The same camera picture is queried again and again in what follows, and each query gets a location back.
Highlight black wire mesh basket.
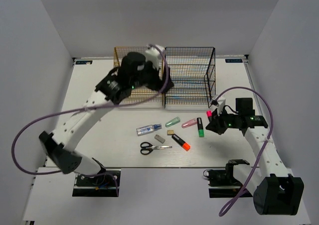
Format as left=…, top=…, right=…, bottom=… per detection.
left=163, top=46, right=216, bottom=109

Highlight orange black highlighter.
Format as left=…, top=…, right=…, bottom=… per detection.
left=171, top=134, right=191, bottom=151

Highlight left blue table label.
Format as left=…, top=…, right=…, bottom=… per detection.
left=75, top=60, right=93, bottom=65

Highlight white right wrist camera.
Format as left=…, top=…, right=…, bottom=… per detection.
left=211, top=97, right=226, bottom=116

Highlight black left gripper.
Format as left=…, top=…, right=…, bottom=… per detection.
left=131, top=58, right=173, bottom=95

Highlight pink correction tape dispenser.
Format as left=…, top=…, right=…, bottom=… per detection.
left=181, top=118, right=197, bottom=128

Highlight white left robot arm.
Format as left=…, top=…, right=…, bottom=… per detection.
left=39, top=46, right=174, bottom=185

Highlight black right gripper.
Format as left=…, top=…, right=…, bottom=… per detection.
left=205, top=107, right=241, bottom=135

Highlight pink black highlighter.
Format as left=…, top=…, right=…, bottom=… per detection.
left=206, top=111, right=212, bottom=122

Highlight black handled scissors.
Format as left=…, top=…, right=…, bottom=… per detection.
left=140, top=141, right=172, bottom=155

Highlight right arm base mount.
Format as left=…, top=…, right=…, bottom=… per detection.
left=203, top=169, right=242, bottom=199

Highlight green black highlighter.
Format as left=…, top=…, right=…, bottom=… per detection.
left=196, top=117, right=204, bottom=137

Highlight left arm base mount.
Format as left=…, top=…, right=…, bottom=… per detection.
left=72, top=169, right=121, bottom=198

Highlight green correction tape dispenser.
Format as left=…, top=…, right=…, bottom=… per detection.
left=165, top=116, right=180, bottom=128

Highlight grey white eraser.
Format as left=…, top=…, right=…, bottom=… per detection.
left=155, top=134, right=165, bottom=144

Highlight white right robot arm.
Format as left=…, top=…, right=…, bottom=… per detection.
left=203, top=97, right=304, bottom=216

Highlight gold wire mesh basket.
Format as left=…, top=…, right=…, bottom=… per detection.
left=114, top=46, right=164, bottom=107

